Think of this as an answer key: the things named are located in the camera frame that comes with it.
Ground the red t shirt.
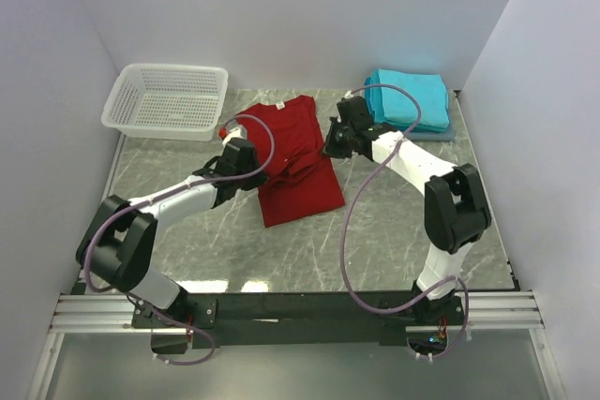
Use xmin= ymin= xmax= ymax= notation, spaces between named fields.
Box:
xmin=238 ymin=96 xmax=345 ymax=228

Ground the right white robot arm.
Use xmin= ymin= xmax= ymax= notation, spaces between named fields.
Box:
xmin=324 ymin=91 xmax=491 ymax=316

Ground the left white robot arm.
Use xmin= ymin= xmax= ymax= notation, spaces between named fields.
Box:
xmin=76 ymin=138 xmax=266 ymax=321

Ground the dark teal folded shirt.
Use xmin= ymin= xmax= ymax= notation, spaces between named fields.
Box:
xmin=364 ymin=79 xmax=449 ymax=134

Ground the light turquoise folded shirt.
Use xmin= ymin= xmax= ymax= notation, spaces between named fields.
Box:
xmin=371 ymin=67 xmax=450 ymax=129

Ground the white plastic basket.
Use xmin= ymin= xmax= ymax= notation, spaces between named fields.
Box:
xmin=101 ymin=64 xmax=229 ymax=141

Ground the black base beam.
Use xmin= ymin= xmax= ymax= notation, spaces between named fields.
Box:
xmin=130 ymin=290 xmax=470 ymax=355

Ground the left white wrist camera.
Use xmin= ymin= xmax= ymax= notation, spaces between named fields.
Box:
xmin=217 ymin=125 xmax=248 ymax=146

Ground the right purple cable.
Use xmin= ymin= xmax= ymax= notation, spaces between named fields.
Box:
xmin=340 ymin=84 xmax=470 ymax=360

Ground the purple cable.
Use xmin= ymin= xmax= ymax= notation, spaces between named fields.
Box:
xmin=83 ymin=117 xmax=277 ymax=367
xmin=340 ymin=84 xmax=470 ymax=360

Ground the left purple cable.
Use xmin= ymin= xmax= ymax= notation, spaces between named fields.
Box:
xmin=83 ymin=117 xmax=277 ymax=367

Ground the left aluminium rail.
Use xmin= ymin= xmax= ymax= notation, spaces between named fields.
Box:
xmin=27 ymin=137 xmax=142 ymax=400

